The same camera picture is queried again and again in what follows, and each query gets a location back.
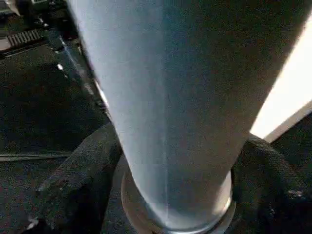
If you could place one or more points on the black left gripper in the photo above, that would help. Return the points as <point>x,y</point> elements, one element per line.
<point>29,39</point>

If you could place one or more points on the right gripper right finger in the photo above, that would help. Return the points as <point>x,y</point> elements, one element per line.
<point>273,190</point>

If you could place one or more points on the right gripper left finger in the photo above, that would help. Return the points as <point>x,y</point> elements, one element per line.
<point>78,185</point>

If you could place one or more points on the white plastic table top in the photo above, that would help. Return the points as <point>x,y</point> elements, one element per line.
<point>287,97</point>

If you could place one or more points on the white plastic table leg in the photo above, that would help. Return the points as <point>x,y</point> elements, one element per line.
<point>185,97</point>

